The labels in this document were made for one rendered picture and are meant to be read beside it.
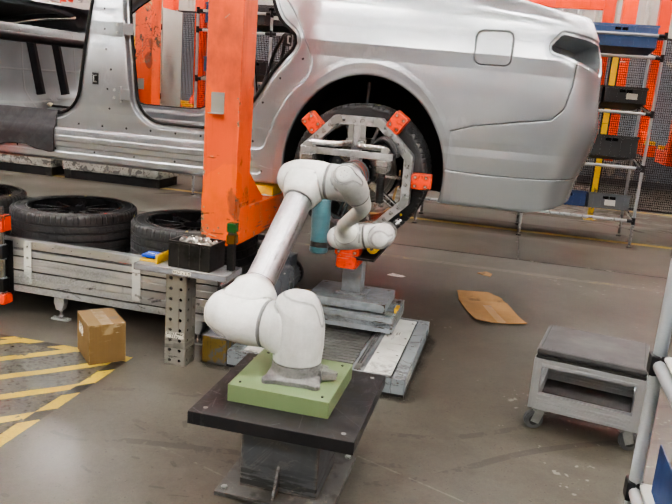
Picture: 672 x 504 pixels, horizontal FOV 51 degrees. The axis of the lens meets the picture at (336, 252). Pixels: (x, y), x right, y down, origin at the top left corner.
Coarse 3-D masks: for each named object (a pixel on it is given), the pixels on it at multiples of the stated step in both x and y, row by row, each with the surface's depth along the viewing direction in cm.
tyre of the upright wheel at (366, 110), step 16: (336, 112) 334; (352, 112) 332; (368, 112) 330; (384, 112) 328; (416, 128) 342; (416, 144) 328; (416, 160) 329; (416, 192) 332; (416, 208) 336; (400, 224) 338
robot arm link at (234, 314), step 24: (288, 168) 254; (312, 168) 251; (288, 192) 249; (312, 192) 249; (288, 216) 242; (264, 240) 238; (288, 240) 238; (264, 264) 230; (240, 288) 222; (264, 288) 223; (216, 312) 219; (240, 312) 216; (240, 336) 217
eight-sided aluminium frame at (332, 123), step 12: (336, 120) 326; (348, 120) 325; (360, 120) 324; (372, 120) 322; (384, 120) 323; (324, 132) 329; (384, 132) 322; (396, 144) 326; (300, 156) 334; (408, 156) 321; (408, 168) 322; (408, 180) 324; (408, 192) 325; (396, 204) 327; (408, 204) 327; (384, 216) 330
